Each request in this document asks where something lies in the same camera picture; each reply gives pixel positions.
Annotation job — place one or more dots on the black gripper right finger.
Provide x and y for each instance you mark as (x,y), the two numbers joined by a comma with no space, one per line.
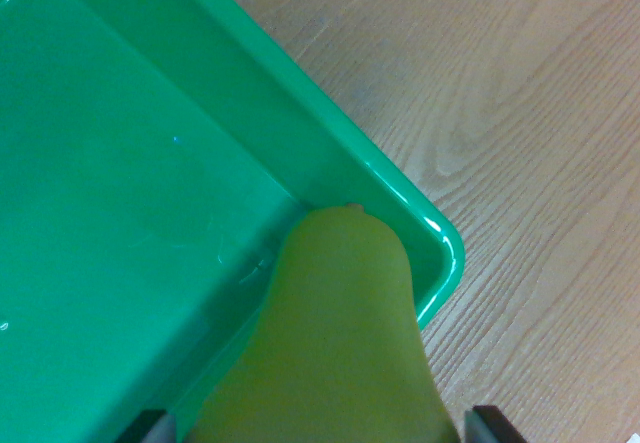
(492,427)

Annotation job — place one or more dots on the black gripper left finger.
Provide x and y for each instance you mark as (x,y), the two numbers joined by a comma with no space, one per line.
(150,428)

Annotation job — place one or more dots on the yellow-green toy pear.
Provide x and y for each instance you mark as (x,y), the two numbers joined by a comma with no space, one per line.
(330,343)

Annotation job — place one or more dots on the green plastic bin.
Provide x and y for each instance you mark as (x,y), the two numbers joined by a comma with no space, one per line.
(125,188)

